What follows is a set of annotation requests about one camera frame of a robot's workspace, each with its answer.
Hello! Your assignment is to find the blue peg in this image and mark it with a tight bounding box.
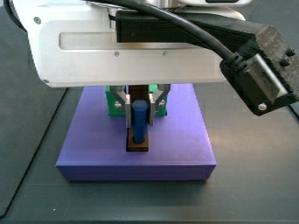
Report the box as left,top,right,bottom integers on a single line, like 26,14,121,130
133,100,149,144

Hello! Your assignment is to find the brown L-shaped bracket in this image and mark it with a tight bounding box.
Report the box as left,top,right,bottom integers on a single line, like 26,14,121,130
127,85,149,152

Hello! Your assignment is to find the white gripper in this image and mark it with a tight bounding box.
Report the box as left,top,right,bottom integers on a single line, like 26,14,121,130
14,0,225,128

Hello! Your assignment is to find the purple base block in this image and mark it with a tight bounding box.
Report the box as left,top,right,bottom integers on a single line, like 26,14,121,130
57,84,217,181

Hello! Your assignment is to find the black cable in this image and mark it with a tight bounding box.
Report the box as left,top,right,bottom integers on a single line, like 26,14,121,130
83,0,239,64

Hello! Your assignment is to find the green block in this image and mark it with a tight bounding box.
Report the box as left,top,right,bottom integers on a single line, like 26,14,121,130
106,86,167,116

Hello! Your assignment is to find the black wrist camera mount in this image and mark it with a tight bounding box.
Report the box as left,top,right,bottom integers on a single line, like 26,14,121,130
117,10,299,116

